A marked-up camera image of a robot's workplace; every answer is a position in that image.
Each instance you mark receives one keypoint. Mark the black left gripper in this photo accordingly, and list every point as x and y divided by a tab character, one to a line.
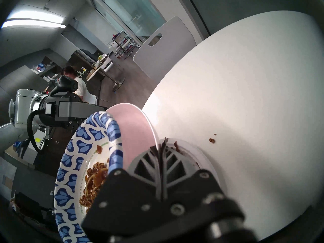
50	110

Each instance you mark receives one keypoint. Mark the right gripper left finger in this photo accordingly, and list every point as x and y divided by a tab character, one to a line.
131	194

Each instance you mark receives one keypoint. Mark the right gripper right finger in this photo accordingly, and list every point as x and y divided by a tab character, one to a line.
187	186

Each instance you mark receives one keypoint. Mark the blue patterned paper bowl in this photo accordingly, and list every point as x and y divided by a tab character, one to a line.
76	143

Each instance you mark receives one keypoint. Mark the pink plate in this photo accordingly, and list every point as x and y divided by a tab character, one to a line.
136	128

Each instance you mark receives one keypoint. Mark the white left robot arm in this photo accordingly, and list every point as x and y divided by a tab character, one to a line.
20	108

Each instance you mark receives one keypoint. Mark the person in white shirt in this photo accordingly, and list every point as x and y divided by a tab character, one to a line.
79	86

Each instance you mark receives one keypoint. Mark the brown granola crumbs heap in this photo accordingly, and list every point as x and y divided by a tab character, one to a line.
96	174

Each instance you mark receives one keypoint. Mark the round white bistro table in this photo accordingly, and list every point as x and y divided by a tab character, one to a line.
101	67

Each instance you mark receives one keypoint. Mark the brown crumb on table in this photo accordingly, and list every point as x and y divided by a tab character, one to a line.
212	140

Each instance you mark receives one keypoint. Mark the ceiling light panel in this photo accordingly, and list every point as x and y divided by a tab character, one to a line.
33	21

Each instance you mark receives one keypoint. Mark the dark wall shelf with boxes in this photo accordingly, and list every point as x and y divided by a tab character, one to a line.
45	67

